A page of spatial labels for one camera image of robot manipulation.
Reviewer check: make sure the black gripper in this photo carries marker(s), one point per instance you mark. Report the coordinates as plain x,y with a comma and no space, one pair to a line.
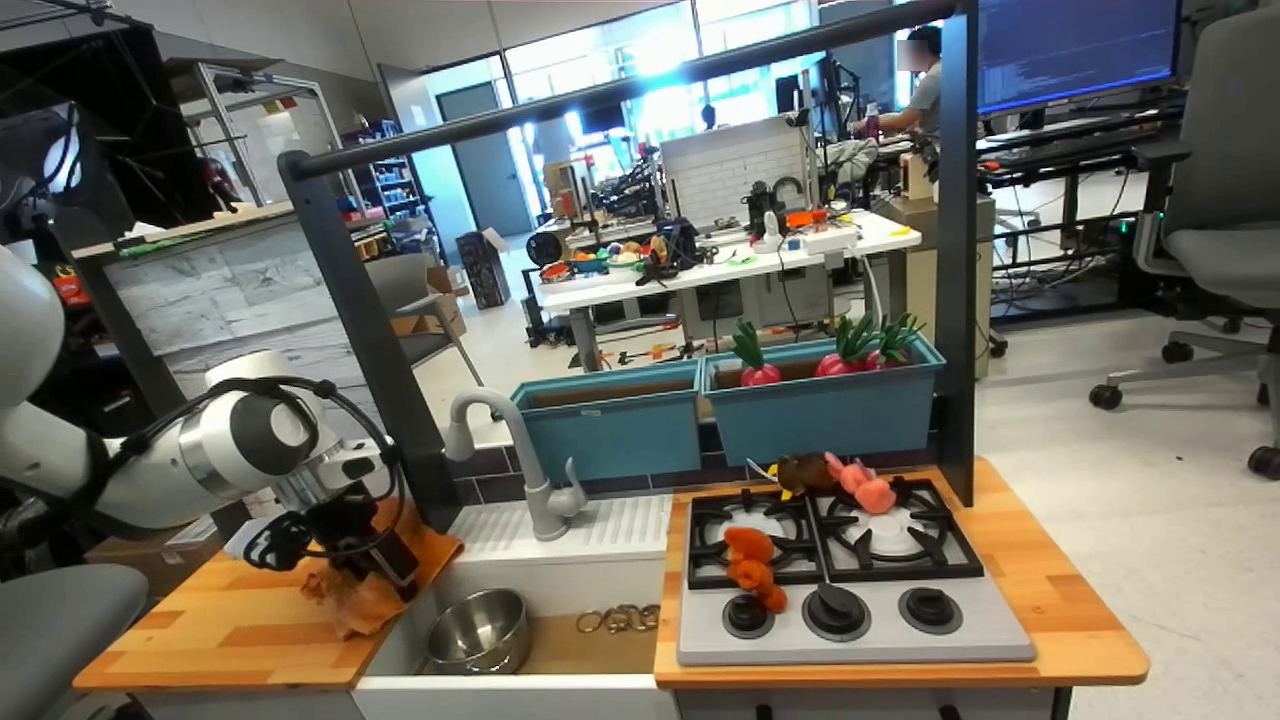
348,523

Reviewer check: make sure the orange towel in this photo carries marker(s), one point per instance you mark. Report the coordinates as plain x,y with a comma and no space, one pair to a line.
363,610

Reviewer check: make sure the orange plush toy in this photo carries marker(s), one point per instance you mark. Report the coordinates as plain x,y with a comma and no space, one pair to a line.
748,546

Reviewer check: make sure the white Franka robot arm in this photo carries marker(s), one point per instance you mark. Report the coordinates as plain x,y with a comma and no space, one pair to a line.
174,460

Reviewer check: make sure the white toy sink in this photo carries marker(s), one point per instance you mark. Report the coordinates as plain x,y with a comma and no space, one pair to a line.
626,533

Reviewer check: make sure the black stove knob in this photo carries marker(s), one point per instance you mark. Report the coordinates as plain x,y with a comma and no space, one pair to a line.
746,614
928,610
838,614

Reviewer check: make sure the brown plush toy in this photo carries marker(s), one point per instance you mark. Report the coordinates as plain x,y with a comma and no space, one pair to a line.
804,475

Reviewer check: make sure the black stove grate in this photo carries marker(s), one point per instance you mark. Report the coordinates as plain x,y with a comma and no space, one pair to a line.
823,543

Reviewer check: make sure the pink plush toy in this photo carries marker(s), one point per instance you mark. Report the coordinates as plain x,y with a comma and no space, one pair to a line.
873,495

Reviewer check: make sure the grey stove panel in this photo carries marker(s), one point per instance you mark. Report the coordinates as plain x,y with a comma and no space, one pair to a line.
986,623

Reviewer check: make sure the steel bowl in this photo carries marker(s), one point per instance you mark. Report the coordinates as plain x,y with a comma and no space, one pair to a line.
480,633

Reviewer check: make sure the grey toy faucet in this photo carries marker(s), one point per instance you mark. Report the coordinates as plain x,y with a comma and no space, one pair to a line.
552,506

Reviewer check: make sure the bunch of metal rings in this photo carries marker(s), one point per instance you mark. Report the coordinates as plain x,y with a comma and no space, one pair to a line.
600,617

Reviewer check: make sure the beige chair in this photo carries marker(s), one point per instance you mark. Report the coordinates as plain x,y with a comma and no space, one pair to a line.
413,314

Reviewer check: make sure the short teal planter box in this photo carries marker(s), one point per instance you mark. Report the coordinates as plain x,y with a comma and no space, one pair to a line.
613,425

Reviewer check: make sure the grey wood plank panel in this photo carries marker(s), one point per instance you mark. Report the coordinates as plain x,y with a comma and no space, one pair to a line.
225,293

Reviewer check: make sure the black trash bin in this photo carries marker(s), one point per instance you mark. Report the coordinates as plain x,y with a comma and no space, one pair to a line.
480,273

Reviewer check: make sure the grey chair seat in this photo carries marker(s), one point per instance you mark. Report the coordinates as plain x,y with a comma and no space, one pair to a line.
55,642

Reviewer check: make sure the toy radish plant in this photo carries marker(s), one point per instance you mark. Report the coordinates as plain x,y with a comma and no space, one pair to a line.
759,372
901,340
843,360

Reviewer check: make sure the long teal planter box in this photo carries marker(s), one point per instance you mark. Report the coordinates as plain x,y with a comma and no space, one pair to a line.
827,415

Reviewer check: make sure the white work table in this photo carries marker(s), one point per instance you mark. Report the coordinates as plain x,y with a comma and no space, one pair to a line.
746,267

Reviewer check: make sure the black storage shelf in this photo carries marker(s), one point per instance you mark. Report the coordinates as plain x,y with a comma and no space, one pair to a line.
123,134

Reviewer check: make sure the white board box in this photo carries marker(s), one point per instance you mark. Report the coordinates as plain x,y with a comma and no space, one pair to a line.
734,167

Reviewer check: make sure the person in grey shirt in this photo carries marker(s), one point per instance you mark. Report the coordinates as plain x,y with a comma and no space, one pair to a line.
923,95

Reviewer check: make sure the dark office desk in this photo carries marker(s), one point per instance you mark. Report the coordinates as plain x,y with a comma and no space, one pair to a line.
1065,140

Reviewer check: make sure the computer monitor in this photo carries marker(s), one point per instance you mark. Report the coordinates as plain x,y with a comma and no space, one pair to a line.
1081,55

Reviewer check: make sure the grey office chair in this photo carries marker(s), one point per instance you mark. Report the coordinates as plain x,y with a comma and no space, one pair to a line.
1226,161

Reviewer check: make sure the black metal frame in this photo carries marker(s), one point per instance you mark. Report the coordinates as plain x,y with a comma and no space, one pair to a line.
955,267

